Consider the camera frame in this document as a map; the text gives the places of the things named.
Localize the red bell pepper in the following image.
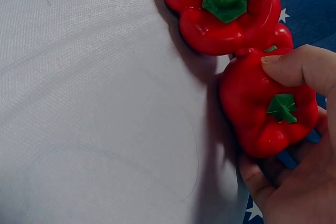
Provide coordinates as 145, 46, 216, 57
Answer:
264, 22, 294, 53
162, 0, 282, 56
219, 47, 320, 159

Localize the person's right hand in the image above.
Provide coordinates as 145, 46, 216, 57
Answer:
237, 44, 336, 224

